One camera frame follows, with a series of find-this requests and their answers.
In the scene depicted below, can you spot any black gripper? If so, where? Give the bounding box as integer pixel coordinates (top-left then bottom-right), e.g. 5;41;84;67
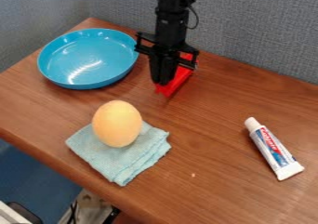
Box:
134;32;200;86

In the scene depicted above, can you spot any red plastic block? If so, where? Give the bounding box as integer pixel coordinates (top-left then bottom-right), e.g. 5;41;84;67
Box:
153;52;199;99

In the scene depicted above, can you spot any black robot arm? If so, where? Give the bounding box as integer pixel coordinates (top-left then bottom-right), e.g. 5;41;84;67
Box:
134;0;199;86

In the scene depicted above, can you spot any blue plate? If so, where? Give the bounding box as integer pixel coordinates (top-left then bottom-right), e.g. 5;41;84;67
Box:
37;28;138;90

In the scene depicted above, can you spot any orange egg-shaped object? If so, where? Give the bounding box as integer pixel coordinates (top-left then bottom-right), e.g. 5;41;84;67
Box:
92;100;142;148

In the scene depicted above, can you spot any white object bottom corner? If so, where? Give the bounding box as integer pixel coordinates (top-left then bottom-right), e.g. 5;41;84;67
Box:
0;201;44;224

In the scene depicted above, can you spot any light blue folded cloth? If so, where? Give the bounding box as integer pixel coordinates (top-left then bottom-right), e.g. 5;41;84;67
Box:
65;123;171;187

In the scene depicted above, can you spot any white toothpaste tube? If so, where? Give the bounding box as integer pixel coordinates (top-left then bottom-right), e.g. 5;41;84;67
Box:
244;117;304;181

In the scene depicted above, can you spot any grey bag under table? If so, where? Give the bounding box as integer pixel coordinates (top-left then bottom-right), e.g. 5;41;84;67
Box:
58;190;120;224

